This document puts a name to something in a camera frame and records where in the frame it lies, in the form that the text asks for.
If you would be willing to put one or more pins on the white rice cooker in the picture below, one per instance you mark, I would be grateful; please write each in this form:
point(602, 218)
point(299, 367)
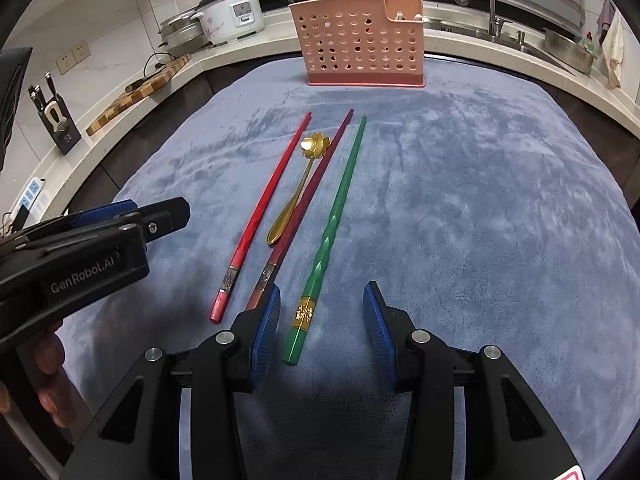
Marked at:
point(232, 15)

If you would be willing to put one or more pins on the dark red chopstick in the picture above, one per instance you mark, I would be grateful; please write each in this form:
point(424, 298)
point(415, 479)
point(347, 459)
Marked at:
point(310, 185)

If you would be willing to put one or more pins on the blue-grey plush blanket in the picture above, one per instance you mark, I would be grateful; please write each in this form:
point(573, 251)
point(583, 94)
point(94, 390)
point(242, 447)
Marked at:
point(475, 210)

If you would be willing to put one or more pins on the white and blue power strip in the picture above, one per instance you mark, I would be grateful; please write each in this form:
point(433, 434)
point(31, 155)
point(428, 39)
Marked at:
point(32, 191)

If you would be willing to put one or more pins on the steel sink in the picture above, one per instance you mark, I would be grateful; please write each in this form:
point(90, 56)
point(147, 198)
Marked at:
point(500, 42)

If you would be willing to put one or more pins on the checkered wooden cutting board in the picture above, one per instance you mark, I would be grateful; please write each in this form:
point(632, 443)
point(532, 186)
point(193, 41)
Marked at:
point(145, 90)

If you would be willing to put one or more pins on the steel basin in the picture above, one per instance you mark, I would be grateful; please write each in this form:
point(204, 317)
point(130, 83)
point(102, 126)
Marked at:
point(567, 52)

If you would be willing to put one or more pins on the steel steamer pot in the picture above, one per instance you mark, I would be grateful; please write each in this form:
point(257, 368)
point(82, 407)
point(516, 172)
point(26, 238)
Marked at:
point(180, 35)

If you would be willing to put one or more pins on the purple hanging cloth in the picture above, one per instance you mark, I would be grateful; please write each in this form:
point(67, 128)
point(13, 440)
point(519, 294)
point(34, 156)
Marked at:
point(605, 15)

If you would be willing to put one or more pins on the gold flower spoon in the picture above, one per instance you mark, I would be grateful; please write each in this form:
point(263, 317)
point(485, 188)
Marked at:
point(315, 144)

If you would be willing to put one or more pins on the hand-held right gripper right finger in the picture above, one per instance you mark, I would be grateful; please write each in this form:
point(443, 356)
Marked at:
point(380, 335)

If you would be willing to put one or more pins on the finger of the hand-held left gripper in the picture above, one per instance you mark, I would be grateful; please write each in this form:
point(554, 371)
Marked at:
point(165, 215)
point(112, 207)

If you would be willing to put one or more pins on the green bottle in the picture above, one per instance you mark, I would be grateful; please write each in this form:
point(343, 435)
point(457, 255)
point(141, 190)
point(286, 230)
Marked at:
point(590, 42)

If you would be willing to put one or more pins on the black knife block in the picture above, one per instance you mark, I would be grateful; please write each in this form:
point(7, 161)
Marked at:
point(62, 137)

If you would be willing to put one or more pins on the beige wall socket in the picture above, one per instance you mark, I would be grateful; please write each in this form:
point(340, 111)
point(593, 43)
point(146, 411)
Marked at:
point(80, 51)
point(64, 64)

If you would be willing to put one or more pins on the beige hanging towel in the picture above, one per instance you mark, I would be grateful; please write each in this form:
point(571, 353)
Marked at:
point(614, 50)

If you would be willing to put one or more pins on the pink perforated utensil holder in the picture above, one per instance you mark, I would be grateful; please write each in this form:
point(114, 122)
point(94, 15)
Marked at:
point(350, 45)

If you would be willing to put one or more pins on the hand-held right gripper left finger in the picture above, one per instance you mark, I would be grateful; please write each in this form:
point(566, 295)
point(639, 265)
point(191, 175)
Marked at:
point(265, 340)

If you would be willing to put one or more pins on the small chrome sink fixture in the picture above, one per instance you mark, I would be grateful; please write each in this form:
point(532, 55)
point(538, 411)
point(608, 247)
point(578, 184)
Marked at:
point(521, 37)

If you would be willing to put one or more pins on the black charger plug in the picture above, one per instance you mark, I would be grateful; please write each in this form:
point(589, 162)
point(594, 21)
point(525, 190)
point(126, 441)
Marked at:
point(19, 217)

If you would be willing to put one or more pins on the person's left hand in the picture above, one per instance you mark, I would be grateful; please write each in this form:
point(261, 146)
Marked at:
point(50, 355)

